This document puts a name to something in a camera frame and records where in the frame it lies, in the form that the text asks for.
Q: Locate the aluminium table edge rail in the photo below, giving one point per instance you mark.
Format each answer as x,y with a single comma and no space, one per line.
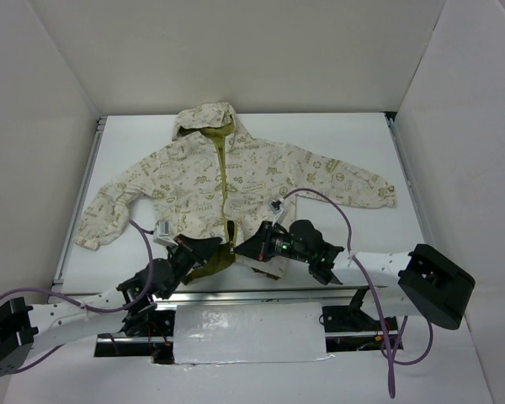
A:
346,326

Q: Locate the cream green printed hooded jacket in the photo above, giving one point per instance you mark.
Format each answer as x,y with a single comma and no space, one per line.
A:
216,180

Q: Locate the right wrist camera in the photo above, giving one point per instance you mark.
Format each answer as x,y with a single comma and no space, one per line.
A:
279,210

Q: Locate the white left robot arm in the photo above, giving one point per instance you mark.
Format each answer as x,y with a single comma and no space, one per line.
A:
28,330

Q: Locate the white foil covered board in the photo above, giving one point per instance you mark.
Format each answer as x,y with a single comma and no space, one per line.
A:
243,334

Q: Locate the aluminium frame rail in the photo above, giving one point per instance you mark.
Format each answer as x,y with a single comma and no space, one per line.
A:
81,196
390,117

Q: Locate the left aluminium frame rail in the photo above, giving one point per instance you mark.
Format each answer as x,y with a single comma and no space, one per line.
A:
81,196

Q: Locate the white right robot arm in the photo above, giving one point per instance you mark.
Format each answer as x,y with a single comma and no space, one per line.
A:
420,282

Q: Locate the right aluminium frame rail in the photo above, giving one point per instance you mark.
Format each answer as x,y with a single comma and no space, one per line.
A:
390,117

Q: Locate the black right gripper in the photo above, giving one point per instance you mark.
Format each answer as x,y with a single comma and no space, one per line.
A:
262,242

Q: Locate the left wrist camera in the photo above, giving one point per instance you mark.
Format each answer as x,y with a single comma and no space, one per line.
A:
161,234

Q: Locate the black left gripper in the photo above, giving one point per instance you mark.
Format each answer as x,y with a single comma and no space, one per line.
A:
192,247

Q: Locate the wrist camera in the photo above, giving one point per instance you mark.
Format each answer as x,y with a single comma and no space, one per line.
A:
279,210
161,234

